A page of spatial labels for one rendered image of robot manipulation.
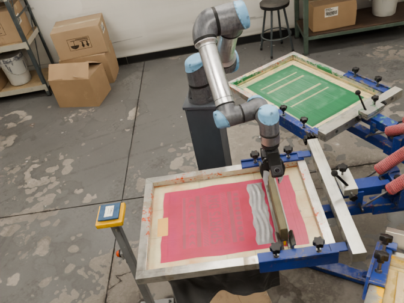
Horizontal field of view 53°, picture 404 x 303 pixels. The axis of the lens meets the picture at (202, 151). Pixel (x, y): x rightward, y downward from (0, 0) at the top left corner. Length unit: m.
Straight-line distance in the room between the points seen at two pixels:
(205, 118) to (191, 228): 0.63
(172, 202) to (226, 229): 0.32
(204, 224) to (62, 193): 2.19
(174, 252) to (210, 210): 0.26
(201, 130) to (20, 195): 2.27
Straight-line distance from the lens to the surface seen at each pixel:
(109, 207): 2.01
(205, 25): 1.65
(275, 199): 1.72
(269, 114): 1.49
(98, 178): 3.79
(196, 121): 2.16
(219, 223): 1.80
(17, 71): 5.55
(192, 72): 2.03
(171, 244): 1.78
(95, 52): 5.15
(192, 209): 1.88
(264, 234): 1.73
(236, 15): 1.68
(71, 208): 3.63
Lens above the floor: 2.31
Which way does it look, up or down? 38 degrees down
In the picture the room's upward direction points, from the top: 12 degrees counter-clockwise
